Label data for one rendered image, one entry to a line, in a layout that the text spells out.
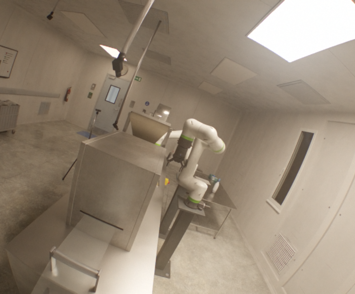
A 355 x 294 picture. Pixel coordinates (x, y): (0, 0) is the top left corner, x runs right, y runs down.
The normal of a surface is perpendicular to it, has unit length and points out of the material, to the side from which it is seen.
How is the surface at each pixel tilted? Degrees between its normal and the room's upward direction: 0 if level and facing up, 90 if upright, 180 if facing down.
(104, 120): 90
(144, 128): 118
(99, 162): 90
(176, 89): 90
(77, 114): 90
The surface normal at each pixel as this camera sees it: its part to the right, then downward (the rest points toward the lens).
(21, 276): 0.02, 0.18
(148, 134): -0.16, 0.58
